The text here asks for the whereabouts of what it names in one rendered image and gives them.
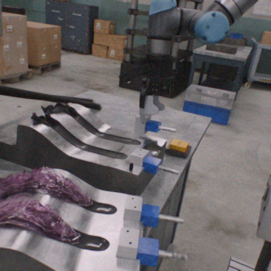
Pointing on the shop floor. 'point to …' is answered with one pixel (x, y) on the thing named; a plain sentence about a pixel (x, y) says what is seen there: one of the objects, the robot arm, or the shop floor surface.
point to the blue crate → (209, 111)
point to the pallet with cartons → (43, 47)
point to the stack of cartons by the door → (108, 41)
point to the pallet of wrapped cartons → (14, 49)
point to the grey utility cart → (256, 66)
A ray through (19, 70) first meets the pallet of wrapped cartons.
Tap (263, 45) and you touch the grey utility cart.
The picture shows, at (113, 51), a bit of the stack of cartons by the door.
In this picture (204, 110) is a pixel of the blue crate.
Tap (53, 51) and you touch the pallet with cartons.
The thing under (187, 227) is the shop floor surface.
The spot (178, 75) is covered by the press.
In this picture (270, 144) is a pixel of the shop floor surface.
